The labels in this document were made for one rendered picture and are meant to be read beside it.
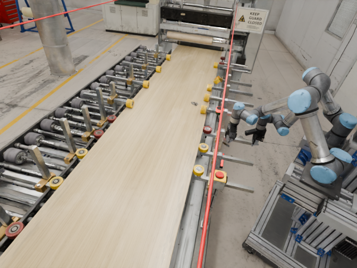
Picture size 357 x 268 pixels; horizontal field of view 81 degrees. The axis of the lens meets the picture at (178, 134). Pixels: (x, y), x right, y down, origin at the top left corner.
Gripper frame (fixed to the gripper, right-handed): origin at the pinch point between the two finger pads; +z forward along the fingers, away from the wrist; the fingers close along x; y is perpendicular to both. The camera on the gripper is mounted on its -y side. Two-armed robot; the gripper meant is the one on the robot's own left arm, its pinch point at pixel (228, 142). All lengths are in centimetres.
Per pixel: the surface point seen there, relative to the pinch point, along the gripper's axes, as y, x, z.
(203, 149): -11.7, 18.8, 3.0
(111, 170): -52, 77, 3
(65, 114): 4, 156, 11
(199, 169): -33.6, 18.4, 2.9
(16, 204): -83, 132, 22
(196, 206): -45, 15, 31
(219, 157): -38.5, 8.0, -18.1
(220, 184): -66, 7, -26
